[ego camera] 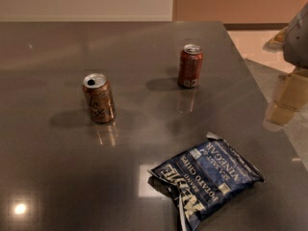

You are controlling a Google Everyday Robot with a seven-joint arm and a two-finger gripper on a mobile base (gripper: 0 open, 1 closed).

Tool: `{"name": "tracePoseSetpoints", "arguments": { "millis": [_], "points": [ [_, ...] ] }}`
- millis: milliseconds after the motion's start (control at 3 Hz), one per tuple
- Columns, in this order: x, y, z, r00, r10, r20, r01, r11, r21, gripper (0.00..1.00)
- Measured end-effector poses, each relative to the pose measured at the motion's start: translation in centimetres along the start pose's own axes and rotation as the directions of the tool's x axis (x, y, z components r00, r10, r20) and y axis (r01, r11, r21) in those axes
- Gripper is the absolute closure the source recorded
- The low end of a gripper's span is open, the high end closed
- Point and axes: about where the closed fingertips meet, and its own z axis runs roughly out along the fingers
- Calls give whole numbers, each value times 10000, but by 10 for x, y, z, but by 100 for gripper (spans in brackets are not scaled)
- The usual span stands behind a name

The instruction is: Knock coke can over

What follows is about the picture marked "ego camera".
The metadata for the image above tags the orange LaCroix can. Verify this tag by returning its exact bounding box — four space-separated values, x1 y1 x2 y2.
83 73 116 123

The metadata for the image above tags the blue potato chips bag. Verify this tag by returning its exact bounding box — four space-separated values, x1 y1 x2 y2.
149 133 264 231

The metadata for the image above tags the red coke can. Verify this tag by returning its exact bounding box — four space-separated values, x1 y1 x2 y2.
178 43 203 89

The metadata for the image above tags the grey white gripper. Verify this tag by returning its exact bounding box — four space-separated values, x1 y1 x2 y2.
266 3 308 126

